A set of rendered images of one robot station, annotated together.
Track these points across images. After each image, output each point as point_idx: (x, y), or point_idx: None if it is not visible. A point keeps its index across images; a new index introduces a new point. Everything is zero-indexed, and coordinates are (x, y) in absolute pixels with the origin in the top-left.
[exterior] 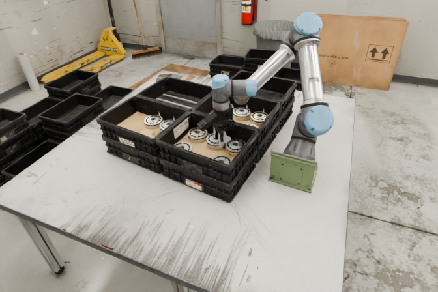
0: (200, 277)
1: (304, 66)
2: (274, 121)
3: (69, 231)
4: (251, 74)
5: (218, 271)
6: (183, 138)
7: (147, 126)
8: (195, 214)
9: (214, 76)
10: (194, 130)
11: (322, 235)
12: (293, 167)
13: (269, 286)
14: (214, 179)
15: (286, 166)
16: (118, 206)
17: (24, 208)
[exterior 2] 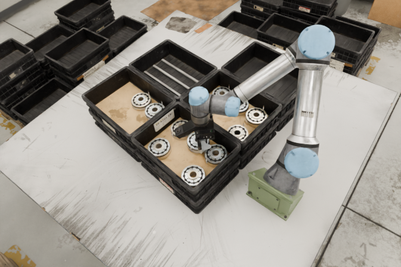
0: None
1: (299, 95)
2: (271, 124)
3: (47, 211)
4: (266, 49)
5: None
6: (166, 130)
7: (133, 106)
8: (161, 219)
9: (191, 90)
10: (179, 123)
11: None
12: (270, 195)
13: None
14: (182, 192)
15: (262, 191)
16: (93, 193)
17: (14, 176)
